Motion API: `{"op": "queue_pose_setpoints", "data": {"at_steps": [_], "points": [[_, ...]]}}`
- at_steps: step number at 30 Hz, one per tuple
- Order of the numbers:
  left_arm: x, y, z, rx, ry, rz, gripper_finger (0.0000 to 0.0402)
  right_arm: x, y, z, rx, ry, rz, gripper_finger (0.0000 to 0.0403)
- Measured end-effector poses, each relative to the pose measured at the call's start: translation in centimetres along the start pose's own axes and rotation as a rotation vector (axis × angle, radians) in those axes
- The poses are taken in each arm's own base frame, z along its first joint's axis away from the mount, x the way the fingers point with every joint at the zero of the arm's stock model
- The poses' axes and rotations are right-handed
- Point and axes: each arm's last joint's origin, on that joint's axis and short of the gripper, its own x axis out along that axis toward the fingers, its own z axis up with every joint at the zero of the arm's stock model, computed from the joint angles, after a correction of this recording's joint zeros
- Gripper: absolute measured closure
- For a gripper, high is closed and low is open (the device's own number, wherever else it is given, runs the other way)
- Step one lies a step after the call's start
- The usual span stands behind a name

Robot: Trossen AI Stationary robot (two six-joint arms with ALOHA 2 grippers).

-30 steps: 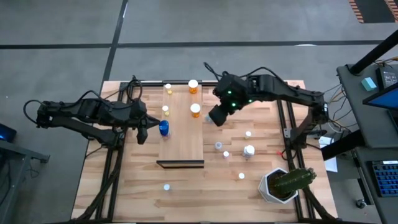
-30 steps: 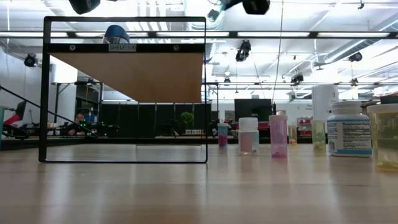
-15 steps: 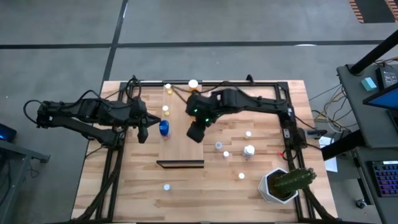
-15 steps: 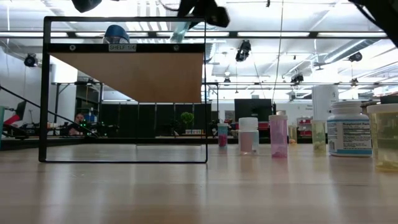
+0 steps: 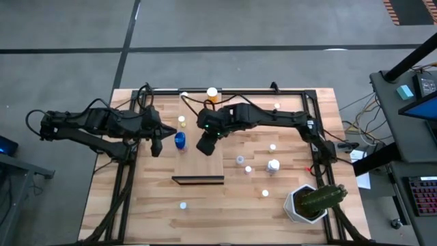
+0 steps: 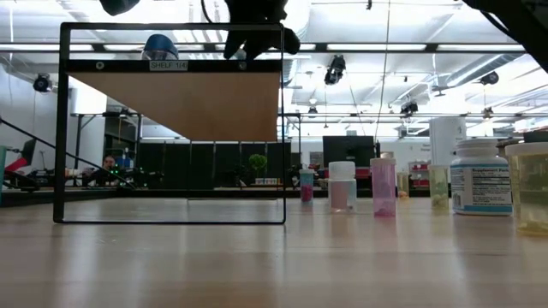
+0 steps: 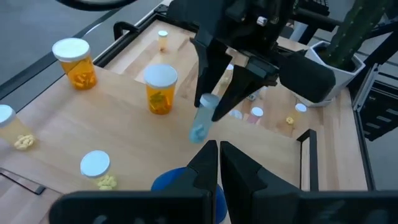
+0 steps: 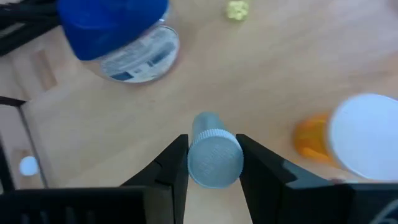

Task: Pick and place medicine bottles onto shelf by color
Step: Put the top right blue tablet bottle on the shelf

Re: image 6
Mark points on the red and black chair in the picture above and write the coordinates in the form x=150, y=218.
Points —
x=19, y=164

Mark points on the person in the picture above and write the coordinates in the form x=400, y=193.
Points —
x=108, y=164

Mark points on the clear bottle with pink label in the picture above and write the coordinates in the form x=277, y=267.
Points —
x=341, y=171

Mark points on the small green topiary plant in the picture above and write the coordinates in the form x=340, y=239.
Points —
x=258, y=162

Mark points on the large black monitor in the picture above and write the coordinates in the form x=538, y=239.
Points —
x=349, y=152

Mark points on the wooden shelf with black frame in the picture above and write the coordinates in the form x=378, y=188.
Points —
x=192, y=107

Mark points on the yellow-green pill vial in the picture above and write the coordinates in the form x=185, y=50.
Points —
x=438, y=188

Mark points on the black ceiling-mounted camera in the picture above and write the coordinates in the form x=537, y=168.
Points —
x=42, y=83
x=335, y=70
x=409, y=108
x=489, y=78

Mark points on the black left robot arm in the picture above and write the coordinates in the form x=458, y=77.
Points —
x=120, y=5

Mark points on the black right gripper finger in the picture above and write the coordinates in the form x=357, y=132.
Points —
x=244, y=40
x=292, y=44

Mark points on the shelf with red bins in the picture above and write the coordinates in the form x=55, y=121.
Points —
x=421, y=167

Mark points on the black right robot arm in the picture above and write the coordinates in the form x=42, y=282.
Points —
x=522, y=21

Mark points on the pink translucent pill vial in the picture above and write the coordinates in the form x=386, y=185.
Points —
x=383, y=188

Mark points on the black desk monitor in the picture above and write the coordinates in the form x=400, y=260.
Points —
x=537, y=137

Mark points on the white supplement bottle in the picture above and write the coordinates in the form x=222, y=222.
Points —
x=479, y=188

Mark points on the wide yellow pill bottle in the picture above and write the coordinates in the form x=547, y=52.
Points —
x=531, y=192

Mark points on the black partition wall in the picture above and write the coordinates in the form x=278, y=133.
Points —
x=180, y=167

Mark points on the vial with red pills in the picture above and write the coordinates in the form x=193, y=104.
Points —
x=306, y=192

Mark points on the white pillar with signs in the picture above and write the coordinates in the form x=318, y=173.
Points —
x=447, y=132

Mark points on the red low cabinet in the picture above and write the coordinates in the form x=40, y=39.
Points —
x=364, y=173

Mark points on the blue-capped white bottle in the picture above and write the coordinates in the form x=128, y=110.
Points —
x=159, y=45

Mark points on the long ceiling light strip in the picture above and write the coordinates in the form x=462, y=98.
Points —
x=377, y=47

